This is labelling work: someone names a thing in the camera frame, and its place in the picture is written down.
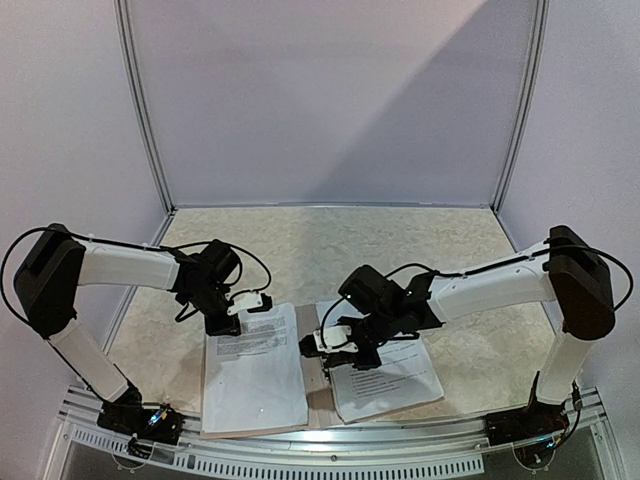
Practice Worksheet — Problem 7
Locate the brown plastic folder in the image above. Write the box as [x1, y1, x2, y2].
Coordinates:
[199, 304, 351, 441]

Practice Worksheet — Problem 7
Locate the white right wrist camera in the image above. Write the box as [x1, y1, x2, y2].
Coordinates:
[299, 325, 358, 358]

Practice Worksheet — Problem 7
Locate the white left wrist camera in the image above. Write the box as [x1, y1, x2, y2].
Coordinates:
[227, 291, 273, 316]

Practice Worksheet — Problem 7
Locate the left aluminium frame post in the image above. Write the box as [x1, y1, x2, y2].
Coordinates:
[114, 0, 176, 215]

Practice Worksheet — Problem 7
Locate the aluminium frame post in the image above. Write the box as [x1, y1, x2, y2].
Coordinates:
[114, 0, 176, 215]
[490, 0, 549, 216]

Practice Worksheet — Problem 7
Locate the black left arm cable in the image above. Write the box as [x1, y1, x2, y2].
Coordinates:
[0, 227, 274, 341]

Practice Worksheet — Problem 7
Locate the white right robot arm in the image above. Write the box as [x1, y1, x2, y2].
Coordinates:
[300, 226, 615, 436]

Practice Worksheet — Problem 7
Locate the white paper stack remainder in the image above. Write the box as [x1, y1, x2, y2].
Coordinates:
[314, 299, 446, 425]

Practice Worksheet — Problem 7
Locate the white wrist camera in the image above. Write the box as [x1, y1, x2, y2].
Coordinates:
[227, 291, 273, 316]
[299, 325, 358, 358]

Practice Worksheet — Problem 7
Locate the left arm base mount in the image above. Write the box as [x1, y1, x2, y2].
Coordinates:
[97, 402, 185, 460]

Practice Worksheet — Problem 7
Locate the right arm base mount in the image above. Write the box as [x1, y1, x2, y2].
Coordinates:
[484, 400, 582, 450]

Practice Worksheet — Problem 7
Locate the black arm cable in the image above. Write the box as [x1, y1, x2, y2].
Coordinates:
[319, 239, 632, 416]
[0, 227, 274, 341]

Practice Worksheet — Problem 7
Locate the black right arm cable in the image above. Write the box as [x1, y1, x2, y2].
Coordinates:
[319, 239, 632, 416]

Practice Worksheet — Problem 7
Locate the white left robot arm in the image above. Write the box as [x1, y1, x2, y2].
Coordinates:
[12, 223, 242, 434]

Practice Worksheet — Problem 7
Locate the right aluminium frame post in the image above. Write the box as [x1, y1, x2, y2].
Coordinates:
[490, 0, 549, 216]

